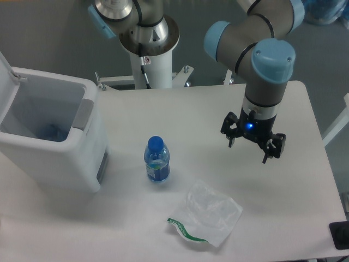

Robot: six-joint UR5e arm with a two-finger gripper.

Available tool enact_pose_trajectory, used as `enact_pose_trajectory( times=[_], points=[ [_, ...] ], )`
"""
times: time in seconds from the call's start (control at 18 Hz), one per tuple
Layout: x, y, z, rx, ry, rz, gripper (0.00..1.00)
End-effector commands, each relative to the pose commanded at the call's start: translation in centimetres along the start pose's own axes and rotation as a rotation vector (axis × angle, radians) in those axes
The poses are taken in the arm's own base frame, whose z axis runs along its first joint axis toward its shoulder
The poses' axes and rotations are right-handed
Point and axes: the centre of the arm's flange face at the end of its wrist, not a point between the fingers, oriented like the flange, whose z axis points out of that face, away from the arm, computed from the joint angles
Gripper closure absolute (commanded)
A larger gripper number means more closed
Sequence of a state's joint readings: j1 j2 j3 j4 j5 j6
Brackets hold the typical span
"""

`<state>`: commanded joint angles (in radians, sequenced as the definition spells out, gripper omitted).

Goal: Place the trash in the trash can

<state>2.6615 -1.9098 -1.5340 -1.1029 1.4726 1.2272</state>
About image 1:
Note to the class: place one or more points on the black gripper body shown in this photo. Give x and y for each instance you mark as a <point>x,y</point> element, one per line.
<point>256,122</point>

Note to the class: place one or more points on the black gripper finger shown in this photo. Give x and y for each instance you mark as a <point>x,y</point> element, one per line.
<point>273,146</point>
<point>230,128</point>

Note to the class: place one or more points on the clear plastic bag trash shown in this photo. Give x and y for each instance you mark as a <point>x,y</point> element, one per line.
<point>205,215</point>

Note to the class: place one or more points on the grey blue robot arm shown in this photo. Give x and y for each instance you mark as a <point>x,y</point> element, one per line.
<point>254,50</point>

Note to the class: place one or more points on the white open trash can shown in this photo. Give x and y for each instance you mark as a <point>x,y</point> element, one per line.
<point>51,128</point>

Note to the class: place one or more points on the blue plastic water bottle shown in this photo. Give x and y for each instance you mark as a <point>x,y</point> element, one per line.
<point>157,159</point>

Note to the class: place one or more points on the black device at table edge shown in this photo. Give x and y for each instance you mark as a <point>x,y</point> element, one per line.
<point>339,233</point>

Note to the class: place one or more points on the blue plastic bag bundle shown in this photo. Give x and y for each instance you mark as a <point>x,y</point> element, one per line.
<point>323,12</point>

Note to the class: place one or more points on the white frame bar right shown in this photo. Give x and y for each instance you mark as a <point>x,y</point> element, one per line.
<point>337,125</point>

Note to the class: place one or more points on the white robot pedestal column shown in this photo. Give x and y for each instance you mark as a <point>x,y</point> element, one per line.
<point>150,50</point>

